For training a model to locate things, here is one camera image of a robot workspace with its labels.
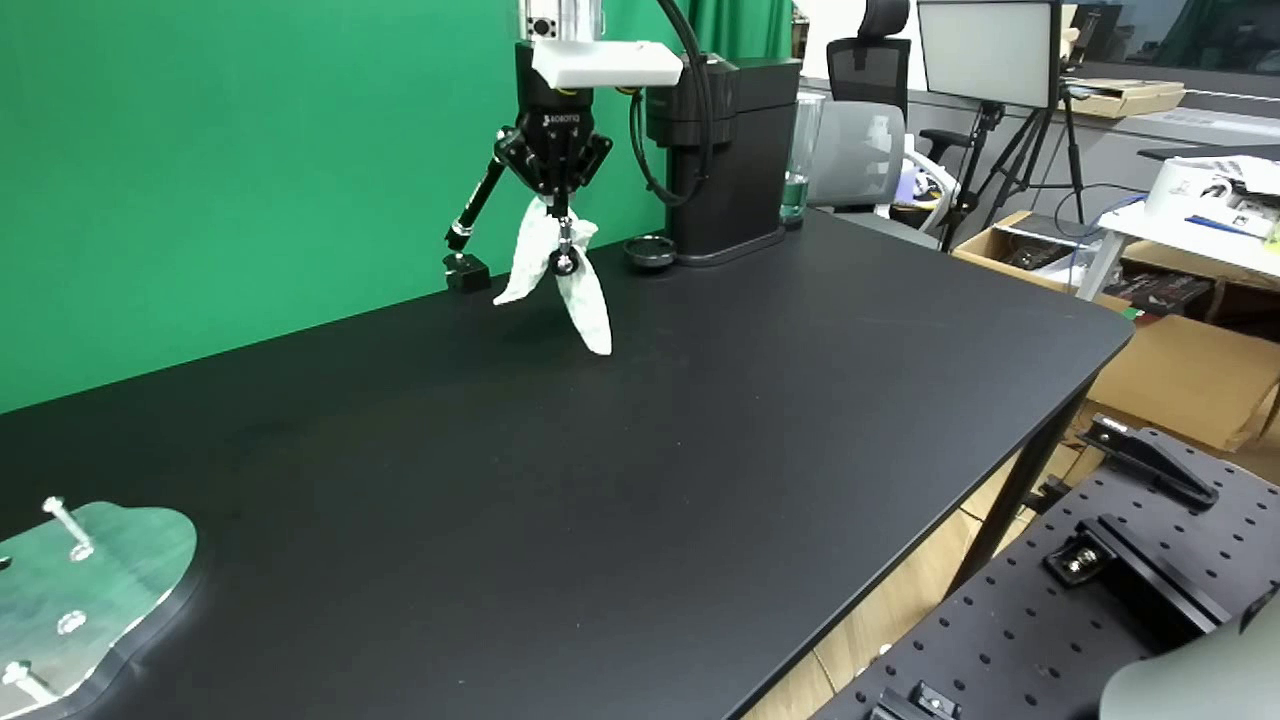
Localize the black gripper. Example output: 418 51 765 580
497 44 620 280

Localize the white cloth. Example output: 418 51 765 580
488 197 620 366

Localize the black articulated stand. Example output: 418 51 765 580
442 128 519 298

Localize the small black round knob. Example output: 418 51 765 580
624 233 682 277

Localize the black box housing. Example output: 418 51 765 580
645 51 809 260

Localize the green can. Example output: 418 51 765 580
778 170 817 233

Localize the grey mesh office chair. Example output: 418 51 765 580
793 91 944 226

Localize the black office chair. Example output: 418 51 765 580
824 0 922 111

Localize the green backdrop curtain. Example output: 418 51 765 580
0 0 799 421

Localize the white panel screen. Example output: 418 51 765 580
916 0 1072 111

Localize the black tripod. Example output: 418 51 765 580
936 0 1092 258

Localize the open cardboard box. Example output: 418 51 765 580
947 206 1112 299

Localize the white screw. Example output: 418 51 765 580
37 491 99 565
0 655 62 708

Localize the white side table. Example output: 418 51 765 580
1072 153 1280 303

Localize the shiny metal plate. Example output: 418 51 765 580
0 498 203 720

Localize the black table clamp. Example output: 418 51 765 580
1075 414 1226 515

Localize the closed cardboard box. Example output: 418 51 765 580
1085 310 1280 461

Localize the black perforated breadboard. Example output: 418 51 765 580
812 436 1280 720

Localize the grey rounded dome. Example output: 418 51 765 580
1096 619 1280 720

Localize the thick black cable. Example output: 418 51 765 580
624 0 711 216

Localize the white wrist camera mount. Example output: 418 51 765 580
523 36 688 97

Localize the black aluminium rail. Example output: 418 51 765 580
1040 515 1232 641

